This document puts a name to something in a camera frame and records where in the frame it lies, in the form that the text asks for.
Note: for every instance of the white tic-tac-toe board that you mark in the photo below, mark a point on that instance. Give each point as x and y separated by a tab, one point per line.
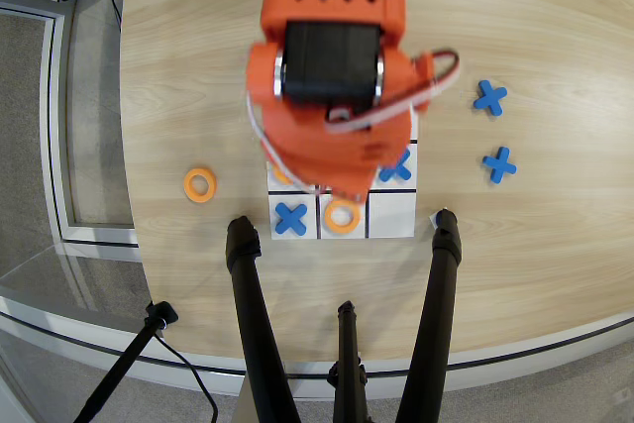
391	217

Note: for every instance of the blue foam cross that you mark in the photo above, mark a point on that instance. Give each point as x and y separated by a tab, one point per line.
490	98
290	218
402	170
499	165

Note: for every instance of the grey metal frame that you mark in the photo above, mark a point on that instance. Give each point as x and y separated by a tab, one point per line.
49	96

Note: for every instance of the black stand pole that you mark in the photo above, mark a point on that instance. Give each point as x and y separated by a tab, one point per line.
124	363

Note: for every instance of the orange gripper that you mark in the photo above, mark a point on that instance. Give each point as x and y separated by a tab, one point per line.
353	181

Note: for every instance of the thick black tripod leg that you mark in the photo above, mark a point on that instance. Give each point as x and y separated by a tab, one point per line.
252	304
436	304

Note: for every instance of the thin black tripod leg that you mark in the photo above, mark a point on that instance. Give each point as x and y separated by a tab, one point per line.
348	344

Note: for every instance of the small white label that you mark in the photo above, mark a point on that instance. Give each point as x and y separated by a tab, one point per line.
432	219

